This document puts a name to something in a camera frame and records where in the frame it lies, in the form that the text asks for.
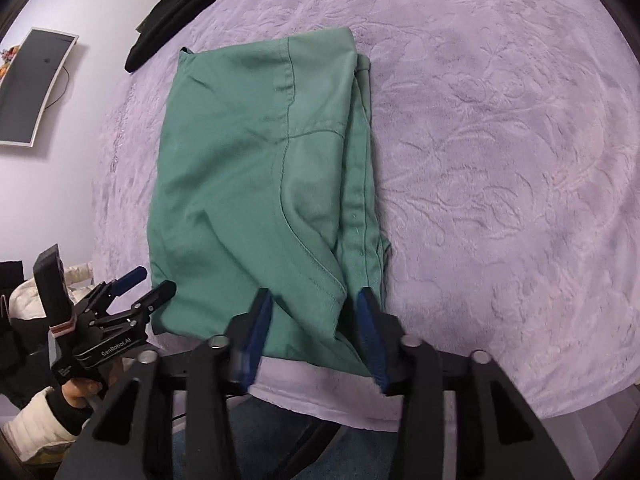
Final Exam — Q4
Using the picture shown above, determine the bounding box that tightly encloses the person's left forearm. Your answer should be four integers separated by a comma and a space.
0, 385, 95, 462

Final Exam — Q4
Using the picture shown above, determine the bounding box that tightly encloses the person's left hand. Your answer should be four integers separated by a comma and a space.
65, 359, 124, 411

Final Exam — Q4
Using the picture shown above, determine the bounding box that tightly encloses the green jacket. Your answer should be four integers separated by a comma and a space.
147, 27, 393, 378

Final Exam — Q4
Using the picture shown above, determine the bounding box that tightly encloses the white puffy jacket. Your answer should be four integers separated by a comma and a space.
9, 261, 93, 322

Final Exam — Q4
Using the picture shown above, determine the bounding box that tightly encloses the black monitor cable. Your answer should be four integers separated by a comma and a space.
46, 62, 71, 111

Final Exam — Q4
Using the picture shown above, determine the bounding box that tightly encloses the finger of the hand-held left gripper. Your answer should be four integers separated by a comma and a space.
106, 266, 148, 297
130, 280, 177, 320

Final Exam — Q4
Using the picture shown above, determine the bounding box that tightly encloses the wall-mounted monitor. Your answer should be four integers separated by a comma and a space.
0, 27, 80, 147

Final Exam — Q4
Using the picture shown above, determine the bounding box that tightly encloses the purple plush blanket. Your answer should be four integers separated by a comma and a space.
90, 0, 640, 433

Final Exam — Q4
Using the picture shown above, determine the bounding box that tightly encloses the black garment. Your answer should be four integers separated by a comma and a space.
124, 0, 266, 73

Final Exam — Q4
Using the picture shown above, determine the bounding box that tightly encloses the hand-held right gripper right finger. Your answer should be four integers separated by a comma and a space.
355, 287, 576, 480

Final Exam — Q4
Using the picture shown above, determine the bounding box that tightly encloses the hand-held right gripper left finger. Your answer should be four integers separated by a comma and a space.
54, 287, 275, 480

